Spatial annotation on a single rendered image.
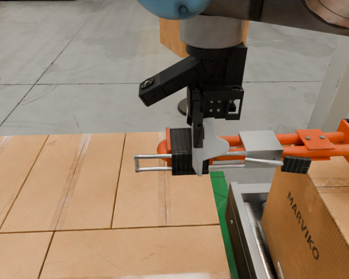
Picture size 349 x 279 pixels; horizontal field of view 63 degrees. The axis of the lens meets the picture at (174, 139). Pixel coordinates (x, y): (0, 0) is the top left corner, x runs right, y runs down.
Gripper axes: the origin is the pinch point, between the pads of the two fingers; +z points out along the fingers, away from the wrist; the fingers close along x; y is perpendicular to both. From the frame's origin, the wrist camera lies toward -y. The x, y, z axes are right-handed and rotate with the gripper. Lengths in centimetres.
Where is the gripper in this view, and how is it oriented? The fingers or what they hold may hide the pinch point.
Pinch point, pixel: (191, 149)
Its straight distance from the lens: 53.1
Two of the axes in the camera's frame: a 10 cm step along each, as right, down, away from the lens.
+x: -0.4, -6.0, 8.0
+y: 10.0, -0.2, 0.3
